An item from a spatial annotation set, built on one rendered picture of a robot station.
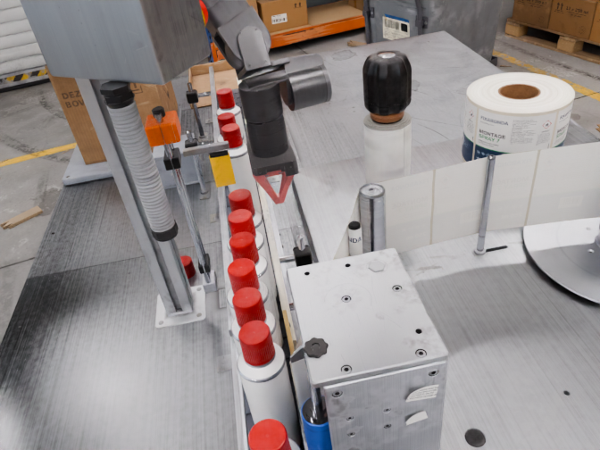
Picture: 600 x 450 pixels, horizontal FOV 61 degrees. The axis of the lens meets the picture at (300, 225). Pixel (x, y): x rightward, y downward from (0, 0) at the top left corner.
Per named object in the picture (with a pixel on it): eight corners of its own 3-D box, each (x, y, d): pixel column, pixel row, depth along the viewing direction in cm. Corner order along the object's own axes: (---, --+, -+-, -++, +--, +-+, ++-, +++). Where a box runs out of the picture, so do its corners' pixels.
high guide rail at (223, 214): (239, 335, 69) (237, 328, 69) (230, 337, 69) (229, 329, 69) (213, 70, 155) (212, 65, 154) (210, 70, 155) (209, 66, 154)
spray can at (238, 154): (264, 224, 101) (245, 130, 88) (237, 229, 100) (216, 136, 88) (261, 210, 105) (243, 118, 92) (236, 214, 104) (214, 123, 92)
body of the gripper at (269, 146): (287, 140, 83) (280, 97, 78) (298, 170, 75) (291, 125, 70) (247, 148, 82) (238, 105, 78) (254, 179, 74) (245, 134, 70)
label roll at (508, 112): (448, 168, 109) (453, 104, 101) (477, 128, 122) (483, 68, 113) (548, 187, 99) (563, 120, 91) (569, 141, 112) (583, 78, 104)
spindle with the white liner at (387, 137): (418, 212, 98) (422, 58, 80) (372, 220, 98) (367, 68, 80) (402, 187, 105) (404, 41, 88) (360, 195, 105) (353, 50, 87)
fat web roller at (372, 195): (393, 291, 82) (392, 195, 71) (365, 296, 82) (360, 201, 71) (384, 272, 86) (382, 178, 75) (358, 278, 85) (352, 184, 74)
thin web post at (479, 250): (487, 254, 86) (501, 157, 75) (476, 256, 86) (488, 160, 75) (482, 247, 88) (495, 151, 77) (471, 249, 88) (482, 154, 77)
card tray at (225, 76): (270, 95, 165) (269, 83, 163) (191, 109, 163) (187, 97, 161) (261, 64, 189) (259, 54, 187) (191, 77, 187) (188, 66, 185)
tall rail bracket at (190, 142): (229, 191, 121) (214, 129, 111) (198, 197, 121) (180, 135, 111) (228, 185, 124) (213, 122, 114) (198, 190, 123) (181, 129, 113)
